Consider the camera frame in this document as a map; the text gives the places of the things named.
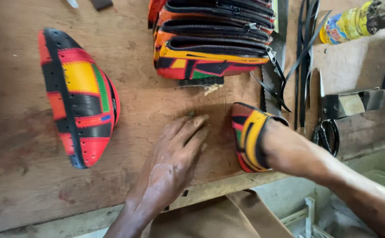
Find grey-green plastic box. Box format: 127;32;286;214
341;142;385;195

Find small colourful patchwork leather pouch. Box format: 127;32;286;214
231;102;290;173

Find small dark flat object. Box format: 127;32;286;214
90;0;114;11

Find black-handled scissors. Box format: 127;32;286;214
306;67;340;158

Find bundle of black leather strips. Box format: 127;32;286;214
284;0;332;130

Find metal saw blade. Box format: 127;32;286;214
260;0;289;116

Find patchwork zip pouch orange edge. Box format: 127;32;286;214
158;4;275;30
154;18;274;45
164;0;276;17

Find yellow glue bottle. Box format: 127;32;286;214
319;0;385;45

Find person's right hand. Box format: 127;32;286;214
261;118;313;176

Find patchwork zip pouch yellow edge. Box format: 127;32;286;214
153;35;277;80

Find large perforated patchwork leather piece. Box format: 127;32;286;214
38;28;121;170

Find person's left hand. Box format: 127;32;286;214
126;114;212;213

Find folded metal tool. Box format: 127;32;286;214
321;87;385;121

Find white wooden frame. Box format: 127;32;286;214
279;196;337;238

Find brown apron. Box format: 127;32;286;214
149;190;295;238

